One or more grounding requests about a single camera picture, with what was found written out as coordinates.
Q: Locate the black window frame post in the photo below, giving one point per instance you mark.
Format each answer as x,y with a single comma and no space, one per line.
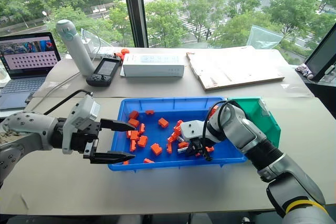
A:
135,9

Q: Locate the black handheld game console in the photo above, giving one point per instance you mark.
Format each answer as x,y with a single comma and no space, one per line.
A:
105,69

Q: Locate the clear plastic bag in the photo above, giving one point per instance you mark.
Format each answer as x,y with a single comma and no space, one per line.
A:
265,36

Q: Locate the orange block battery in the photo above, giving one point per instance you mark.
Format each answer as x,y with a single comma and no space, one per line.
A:
148,160
149,112
209,149
179,124
174,136
214,109
156,149
142,141
169,148
126,162
134,123
132,145
142,128
163,122
133,135
183,145

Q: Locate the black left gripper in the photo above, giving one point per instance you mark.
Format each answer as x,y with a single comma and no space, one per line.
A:
90,134

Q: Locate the green plastic bin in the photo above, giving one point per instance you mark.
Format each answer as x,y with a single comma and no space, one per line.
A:
253,119

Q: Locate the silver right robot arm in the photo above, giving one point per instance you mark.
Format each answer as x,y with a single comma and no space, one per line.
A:
245,129

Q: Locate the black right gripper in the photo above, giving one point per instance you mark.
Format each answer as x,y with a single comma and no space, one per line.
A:
198,145

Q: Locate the small orange toy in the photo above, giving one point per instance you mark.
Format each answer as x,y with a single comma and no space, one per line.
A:
123,53

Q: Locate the black monitor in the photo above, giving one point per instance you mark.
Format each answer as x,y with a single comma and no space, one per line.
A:
321,56

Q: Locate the white cardboard box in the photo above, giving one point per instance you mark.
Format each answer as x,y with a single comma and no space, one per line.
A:
153,66

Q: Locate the light wooden board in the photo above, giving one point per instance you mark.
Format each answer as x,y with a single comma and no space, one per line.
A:
233,69

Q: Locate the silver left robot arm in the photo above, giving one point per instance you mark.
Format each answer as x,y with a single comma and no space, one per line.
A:
26,125

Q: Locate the white insulated bottle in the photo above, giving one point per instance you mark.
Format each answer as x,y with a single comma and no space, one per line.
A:
76,51

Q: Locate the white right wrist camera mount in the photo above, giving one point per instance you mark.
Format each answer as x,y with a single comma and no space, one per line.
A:
190,129

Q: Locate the black side table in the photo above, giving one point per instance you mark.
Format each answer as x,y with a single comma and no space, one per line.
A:
324,95

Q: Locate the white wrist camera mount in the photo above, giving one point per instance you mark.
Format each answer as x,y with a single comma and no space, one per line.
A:
86,110
190,129

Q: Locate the open grey laptop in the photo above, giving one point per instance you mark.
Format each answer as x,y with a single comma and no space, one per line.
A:
26,61

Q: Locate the white grey block battery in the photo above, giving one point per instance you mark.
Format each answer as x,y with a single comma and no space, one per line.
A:
181,150

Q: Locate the patterned cloth bundle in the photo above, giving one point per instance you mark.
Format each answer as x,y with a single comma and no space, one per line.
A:
304,71

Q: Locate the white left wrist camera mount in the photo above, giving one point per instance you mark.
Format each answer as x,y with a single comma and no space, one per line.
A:
86,110

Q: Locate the blue plastic bin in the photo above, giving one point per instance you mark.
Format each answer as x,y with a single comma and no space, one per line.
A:
162,106

